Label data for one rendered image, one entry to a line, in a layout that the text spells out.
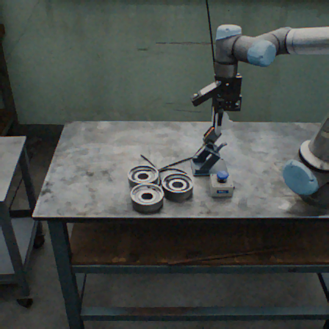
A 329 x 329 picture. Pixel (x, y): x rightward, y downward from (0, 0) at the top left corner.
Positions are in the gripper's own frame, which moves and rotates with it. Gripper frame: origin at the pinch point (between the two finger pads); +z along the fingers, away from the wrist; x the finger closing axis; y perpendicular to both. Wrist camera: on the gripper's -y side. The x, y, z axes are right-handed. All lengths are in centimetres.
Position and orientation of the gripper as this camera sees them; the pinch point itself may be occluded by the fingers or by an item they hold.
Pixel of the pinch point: (214, 131)
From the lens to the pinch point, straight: 146.9
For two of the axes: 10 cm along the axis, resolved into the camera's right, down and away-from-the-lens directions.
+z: -0.1, 8.7, 4.9
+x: -1.4, -4.9, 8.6
